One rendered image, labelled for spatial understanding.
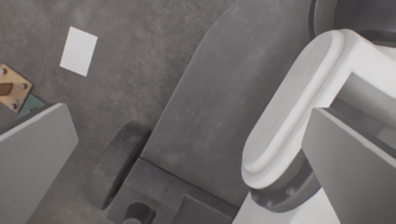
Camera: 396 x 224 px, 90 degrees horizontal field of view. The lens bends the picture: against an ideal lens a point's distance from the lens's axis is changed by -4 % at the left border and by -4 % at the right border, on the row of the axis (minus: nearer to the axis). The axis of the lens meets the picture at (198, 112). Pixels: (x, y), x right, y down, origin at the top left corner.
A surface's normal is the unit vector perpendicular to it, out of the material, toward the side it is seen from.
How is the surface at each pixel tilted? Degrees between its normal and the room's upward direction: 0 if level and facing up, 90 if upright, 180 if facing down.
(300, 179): 90
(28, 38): 0
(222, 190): 0
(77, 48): 0
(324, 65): 45
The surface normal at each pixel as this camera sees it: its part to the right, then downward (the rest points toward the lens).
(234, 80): -0.04, 0.18
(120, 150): 0.33, -0.44
